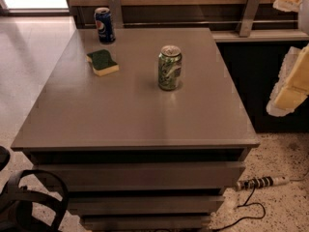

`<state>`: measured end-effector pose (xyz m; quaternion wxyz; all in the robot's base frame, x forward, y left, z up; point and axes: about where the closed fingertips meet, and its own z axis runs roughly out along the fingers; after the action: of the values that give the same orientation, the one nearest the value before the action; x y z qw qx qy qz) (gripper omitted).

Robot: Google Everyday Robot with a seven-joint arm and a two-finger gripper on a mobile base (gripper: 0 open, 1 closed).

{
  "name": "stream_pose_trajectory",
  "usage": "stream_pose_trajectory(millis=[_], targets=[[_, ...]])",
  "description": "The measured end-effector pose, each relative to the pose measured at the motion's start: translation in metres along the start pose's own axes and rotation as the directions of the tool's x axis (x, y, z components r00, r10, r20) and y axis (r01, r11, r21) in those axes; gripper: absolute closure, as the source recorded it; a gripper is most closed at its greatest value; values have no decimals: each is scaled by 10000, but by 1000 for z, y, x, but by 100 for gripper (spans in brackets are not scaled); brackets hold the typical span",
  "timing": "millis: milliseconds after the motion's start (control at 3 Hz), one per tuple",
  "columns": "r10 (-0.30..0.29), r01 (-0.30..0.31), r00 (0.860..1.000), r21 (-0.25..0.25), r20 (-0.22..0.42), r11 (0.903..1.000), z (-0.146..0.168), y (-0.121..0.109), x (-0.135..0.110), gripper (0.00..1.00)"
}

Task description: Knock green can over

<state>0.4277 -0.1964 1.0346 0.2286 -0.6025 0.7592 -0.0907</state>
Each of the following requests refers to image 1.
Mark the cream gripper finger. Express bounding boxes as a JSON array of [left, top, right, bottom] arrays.
[[272, 0, 302, 13], [267, 45, 309, 117]]

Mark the green soda can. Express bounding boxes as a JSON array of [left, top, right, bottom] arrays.
[[158, 44, 183, 91]]

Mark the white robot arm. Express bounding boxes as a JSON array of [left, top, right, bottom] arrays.
[[267, 0, 309, 117]]

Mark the blue Pepsi can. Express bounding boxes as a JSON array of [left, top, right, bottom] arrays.
[[94, 7, 116, 44]]

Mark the white power strip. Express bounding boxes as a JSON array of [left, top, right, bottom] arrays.
[[236, 176, 290, 191]]

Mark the grey drawer cabinet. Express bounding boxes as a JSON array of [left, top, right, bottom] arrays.
[[13, 28, 259, 232]]

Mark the green and yellow sponge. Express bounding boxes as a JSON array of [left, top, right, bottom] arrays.
[[86, 49, 119, 76]]

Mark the black office chair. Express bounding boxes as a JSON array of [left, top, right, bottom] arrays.
[[0, 145, 70, 232]]

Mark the right metal bracket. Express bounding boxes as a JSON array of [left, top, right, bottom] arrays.
[[238, 0, 261, 38]]

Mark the metal bracket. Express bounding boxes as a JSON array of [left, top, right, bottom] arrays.
[[107, 0, 124, 29], [238, 0, 261, 38]]

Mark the grey wall shelf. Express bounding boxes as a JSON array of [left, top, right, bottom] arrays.
[[211, 29, 309, 43]]

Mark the black power cable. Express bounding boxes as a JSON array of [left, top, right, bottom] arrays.
[[211, 187, 267, 232]]

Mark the left metal bracket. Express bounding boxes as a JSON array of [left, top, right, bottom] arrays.
[[107, 0, 124, 29]]

